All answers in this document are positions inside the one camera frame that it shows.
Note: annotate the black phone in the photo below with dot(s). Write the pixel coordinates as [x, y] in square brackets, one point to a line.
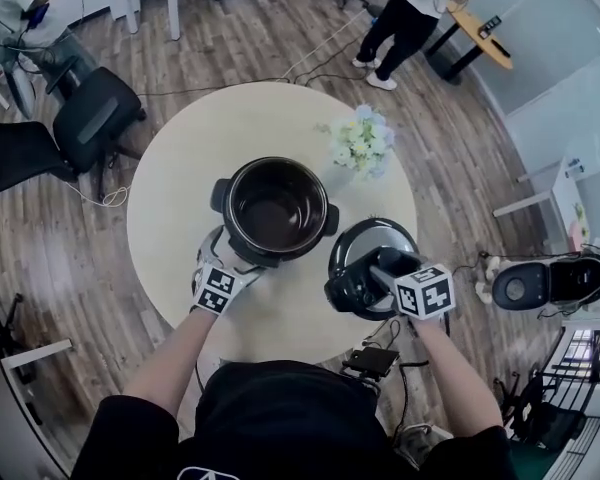
[491, 24]

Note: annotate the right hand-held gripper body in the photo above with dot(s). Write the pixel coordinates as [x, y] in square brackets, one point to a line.
[425, 293]

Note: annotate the black cooker lid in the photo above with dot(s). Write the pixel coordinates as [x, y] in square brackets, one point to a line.
[375, 235]

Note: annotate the grey and black backpack rig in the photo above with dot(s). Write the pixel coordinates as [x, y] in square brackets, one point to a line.
[520, 285]

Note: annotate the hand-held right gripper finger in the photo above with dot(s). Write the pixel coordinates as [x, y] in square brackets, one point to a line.
[397, 258]
[382, 280]

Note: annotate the white flower bouquet in vase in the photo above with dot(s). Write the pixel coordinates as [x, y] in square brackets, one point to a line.
[362, 143]

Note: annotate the black office chair with armrests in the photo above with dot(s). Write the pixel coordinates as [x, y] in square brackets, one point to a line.
[100, 113]

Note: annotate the person's left forearm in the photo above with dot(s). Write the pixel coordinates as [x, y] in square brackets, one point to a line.
[175, 363]

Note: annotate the round yellow table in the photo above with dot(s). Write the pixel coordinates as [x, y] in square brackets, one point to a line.
[480, 38]

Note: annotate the black waist device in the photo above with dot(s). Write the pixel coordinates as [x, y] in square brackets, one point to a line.
[372, 360]

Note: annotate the person's black shirt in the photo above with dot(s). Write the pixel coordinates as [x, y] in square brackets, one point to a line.
[280, 418]

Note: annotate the black electric pressure cooker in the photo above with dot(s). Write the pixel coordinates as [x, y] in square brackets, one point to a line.
[275, 208]

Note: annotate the person's right forearm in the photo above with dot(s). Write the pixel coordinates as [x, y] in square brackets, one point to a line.
[455, 378]

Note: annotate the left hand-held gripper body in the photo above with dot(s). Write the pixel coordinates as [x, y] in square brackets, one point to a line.
[220, 288]

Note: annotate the small white table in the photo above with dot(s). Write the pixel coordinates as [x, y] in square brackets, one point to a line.
[130, 3]

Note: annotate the grey desk with white legs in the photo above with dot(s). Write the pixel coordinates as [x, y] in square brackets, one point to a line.
[0, 408]

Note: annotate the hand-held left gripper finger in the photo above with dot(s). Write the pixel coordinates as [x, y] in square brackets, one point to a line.
[214, 245]
[252, 274]

